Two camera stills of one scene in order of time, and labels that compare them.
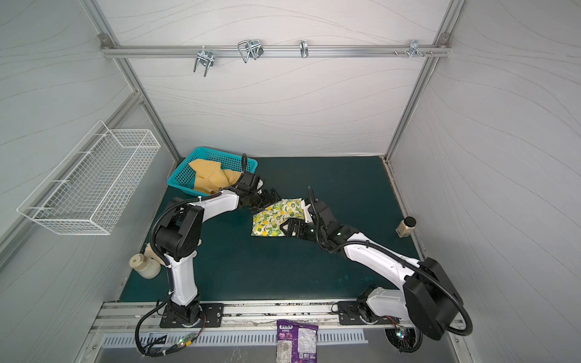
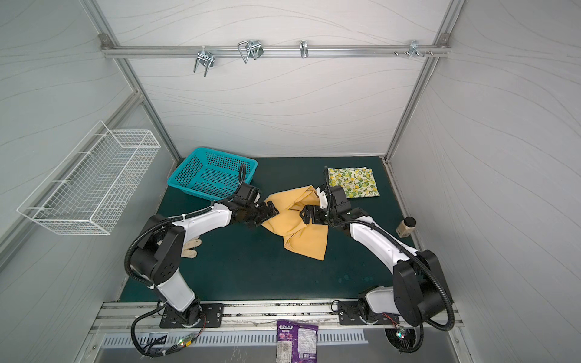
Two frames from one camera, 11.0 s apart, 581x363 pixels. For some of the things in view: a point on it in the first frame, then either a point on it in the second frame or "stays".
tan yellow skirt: [210, 178] to [307, 239]
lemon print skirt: [267, 222] to [356, 181]
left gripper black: [267, 200] to [270, 213]
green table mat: [356, 193] stays
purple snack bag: [296, 342] stays
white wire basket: [88, 192] stays
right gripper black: [313, 220] to [315, 215]
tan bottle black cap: [405, 227] stays
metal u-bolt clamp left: [206, 58] stays
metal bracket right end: [414, 48] stays
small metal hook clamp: [303, 46] stays
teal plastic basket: [182, 178] stays
